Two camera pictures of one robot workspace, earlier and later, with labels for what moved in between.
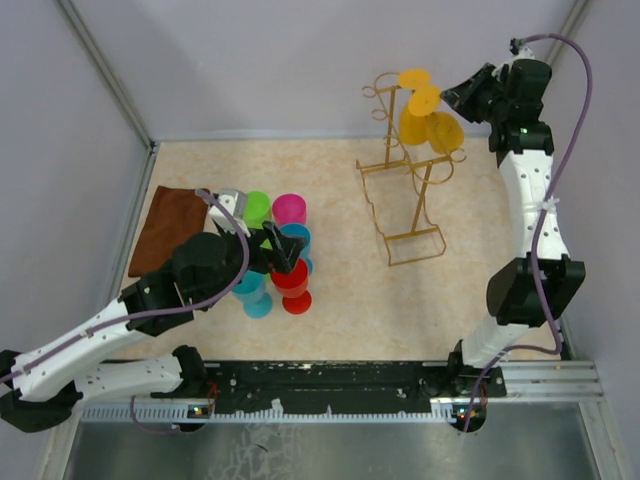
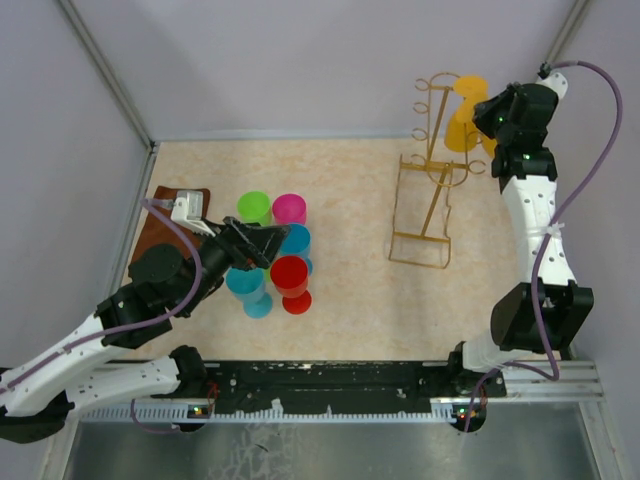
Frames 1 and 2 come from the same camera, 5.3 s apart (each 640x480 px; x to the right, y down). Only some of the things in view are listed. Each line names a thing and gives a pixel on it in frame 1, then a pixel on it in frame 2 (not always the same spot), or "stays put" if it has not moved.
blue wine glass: [301, 231] stays put
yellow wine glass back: [414, 128] -> [461, 134]
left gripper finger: [290, 249] -> [262, 254]
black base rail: [340, 385] stays put
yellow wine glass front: [445, 133] -> [489, 146]
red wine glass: [294, 286] stays put
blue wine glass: [257, 303] stays put
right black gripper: [460, 97] -> [484, 110]
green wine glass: [257, 209] stays put
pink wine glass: [289, 209] stays put
